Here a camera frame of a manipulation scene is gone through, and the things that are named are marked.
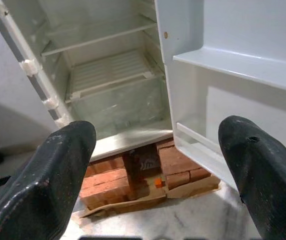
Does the clear crisper drawer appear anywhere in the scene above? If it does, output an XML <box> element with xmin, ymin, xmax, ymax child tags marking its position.
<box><xmin>69</xmin><ymin>76</ymin><xmax>172</xmax><ymax>139</ymax></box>

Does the silver fridge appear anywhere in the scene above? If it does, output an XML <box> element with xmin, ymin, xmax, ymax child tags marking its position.
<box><xmin>0</xmin><ymin>0</ymin><xmax>286</xmax><ymax>193</ymax></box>

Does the white fridge door bin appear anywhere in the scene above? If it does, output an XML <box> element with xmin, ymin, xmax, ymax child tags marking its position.
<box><xmin>174</xmin><ymin>121</ymin><xmax>235</xmax><ymax>177</ymax></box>

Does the white ribbed fridge shelf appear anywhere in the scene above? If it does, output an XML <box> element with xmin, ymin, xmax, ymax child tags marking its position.
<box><xmin>64</xmin><ymin>48</ymin><xmax>166</xmax><ymax>102</ymax></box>

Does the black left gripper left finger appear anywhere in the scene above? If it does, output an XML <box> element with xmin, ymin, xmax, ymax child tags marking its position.
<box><xmin>0</xmin><ymin>120</ymin><xmax>98</xmax><ymax>240</ymax></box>

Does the red brick stack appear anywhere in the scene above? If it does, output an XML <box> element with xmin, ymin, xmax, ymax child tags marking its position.
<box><xmin>79</xmin><ymin>154</ymin><xmax>152</xmax><ymax>209</ymax></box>
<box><xmin>156</xmin><ymin>139</ymin><xmax>212</xmax><ymax>191</ymax></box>

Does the clear glass fridge shelf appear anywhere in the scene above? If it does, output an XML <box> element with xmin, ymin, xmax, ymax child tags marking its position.
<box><xmin>41</xmin><ymin>14</ymin><xmax>159</xmax><ymax>56</ymax></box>

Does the brown cardboard sheet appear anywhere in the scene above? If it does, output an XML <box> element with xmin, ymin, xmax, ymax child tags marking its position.
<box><xmin>79</xmin><ymin>174</ymin><xmax>221</xmax><ymax>218</ymax></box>

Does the white fridge door shelf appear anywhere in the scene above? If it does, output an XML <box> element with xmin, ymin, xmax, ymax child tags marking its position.
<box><xmin>172</xmin><ymin>46</ymin><xmax>286</xmax><ymax>96</ymax></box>

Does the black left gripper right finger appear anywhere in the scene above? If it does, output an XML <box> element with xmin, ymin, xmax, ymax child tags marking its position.
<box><xmin>218</xmin><ymin>115</ymin><xmax>286</xmax><ymax>240</ymax></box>

